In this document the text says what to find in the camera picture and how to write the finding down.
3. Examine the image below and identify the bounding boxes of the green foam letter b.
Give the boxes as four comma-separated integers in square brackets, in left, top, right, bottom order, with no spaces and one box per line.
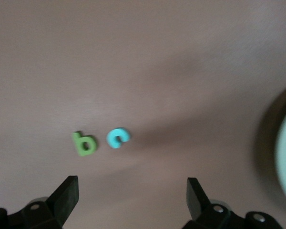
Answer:
[72,131,97,157]

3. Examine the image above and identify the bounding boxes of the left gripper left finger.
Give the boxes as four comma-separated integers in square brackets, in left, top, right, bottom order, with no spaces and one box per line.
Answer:
[0,176,80,229]

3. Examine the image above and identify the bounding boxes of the cyan foam letter c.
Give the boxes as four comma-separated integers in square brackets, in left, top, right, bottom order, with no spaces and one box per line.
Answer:
[106,128,132,149]

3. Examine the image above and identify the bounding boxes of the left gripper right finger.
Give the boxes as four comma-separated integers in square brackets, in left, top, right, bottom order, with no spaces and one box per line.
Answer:
[181,177,283,229]

